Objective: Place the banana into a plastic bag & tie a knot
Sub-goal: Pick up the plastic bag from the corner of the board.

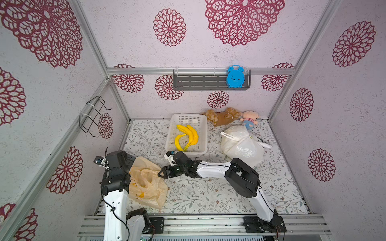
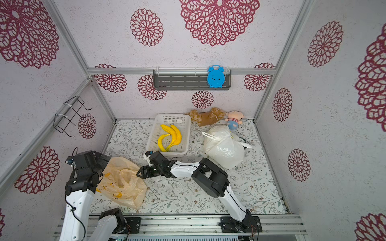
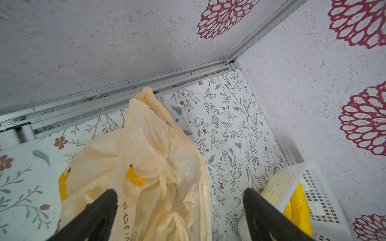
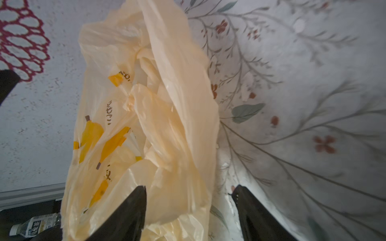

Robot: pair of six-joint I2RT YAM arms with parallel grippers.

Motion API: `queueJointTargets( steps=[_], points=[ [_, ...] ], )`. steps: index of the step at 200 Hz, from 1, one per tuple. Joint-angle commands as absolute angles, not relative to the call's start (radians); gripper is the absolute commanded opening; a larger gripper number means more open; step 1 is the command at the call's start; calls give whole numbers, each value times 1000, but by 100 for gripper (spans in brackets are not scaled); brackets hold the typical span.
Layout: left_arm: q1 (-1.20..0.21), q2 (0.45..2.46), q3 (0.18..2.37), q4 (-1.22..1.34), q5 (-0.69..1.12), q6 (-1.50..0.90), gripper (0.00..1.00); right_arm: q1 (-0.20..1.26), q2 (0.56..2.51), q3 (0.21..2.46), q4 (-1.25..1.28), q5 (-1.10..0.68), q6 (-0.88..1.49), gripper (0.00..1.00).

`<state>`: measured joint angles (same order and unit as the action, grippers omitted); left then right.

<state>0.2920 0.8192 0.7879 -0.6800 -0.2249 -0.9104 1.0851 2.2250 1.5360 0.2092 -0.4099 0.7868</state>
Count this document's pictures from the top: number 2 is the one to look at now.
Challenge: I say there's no beige plastic bag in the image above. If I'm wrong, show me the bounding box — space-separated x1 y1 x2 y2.
96 157 147 209

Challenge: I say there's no orange-yellow banana bunch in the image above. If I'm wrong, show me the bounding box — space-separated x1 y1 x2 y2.
157 125 182 152

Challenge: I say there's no white plastic bag lemon print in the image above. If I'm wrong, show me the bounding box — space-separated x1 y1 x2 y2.
201 125 253 170

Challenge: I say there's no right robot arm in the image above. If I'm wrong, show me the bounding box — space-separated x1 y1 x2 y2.
136 151 262 234

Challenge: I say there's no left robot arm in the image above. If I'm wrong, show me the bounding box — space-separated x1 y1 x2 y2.
59 151 126 241

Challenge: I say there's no white perforated plastic basket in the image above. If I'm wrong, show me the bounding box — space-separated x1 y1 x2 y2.
146 113 191 157

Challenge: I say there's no brown teddy bear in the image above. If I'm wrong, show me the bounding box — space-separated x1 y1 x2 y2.
188 107 226 127

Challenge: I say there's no pink doll blue outfit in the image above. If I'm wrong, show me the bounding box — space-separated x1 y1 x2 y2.
225 110 244 131

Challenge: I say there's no blue alarm clock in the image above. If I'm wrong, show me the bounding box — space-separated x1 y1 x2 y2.
207 65 225 88

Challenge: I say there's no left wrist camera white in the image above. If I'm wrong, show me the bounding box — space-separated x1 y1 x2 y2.
65 156 74 167

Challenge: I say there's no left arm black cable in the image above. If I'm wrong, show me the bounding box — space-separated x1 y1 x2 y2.
64 147 86 241

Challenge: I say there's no black wire wall rack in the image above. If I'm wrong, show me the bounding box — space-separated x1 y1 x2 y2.
52 95 92 138

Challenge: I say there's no grey wall shelf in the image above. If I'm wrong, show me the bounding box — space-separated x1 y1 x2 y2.
153 70 232 91

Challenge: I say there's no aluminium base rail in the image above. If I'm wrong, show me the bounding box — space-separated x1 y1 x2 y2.
53 213 308 237

